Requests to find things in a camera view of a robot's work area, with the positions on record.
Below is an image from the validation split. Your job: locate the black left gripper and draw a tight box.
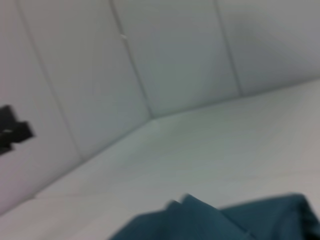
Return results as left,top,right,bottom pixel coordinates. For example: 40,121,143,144
0,104,36,155

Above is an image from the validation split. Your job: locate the teal t-shirt with FREE print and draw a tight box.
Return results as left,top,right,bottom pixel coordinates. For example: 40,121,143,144
109,192,320,240

